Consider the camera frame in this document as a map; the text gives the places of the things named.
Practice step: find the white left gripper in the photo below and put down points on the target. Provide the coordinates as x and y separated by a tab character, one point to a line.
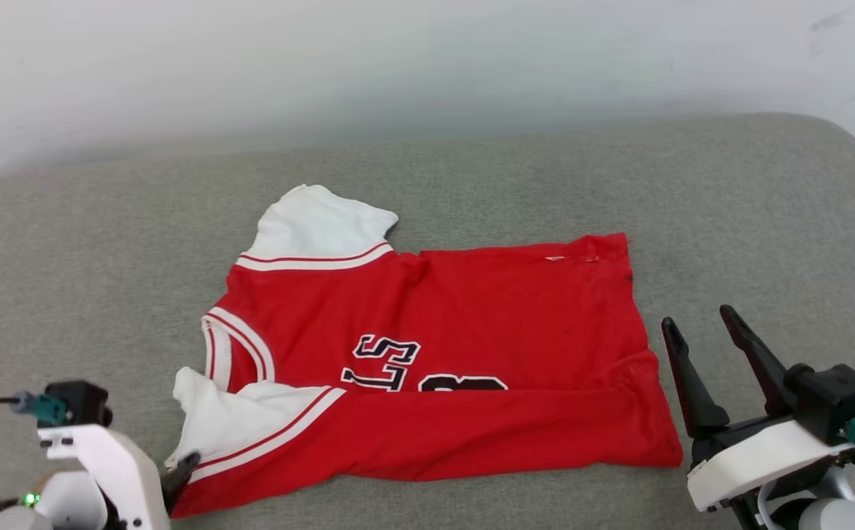
115	471

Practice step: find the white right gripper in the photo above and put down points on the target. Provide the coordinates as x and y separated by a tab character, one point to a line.
758	456

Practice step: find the red and white jersey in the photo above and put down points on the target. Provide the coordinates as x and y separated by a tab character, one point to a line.
472	309

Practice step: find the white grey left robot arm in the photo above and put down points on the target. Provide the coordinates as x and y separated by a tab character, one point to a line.
1	519

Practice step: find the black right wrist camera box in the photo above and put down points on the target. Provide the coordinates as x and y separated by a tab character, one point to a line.
836	401

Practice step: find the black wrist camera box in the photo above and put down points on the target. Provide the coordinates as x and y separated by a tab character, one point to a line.
836	401
82	403

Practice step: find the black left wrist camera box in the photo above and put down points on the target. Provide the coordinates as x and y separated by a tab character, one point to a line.
82	403

